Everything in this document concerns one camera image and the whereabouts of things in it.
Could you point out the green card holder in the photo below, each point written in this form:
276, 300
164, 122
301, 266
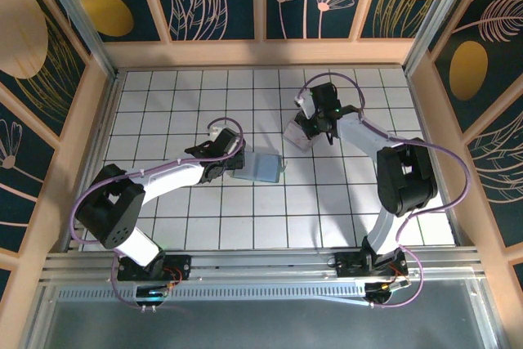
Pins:
261, 167

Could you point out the clear acrylic card box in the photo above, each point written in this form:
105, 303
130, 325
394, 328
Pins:
296, 134

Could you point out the small controller board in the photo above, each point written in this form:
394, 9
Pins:
382, 289
151, 293

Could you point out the grey metal shelf plate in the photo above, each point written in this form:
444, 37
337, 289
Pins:
261, 324

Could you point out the aluminium mounting rail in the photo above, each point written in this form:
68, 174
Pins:
261, 261

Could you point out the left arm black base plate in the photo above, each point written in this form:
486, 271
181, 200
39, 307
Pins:
181, 267

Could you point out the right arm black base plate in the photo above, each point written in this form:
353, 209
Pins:
347, 267

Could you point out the aluminium frame post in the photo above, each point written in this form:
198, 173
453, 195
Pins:
439, 18
76, 18

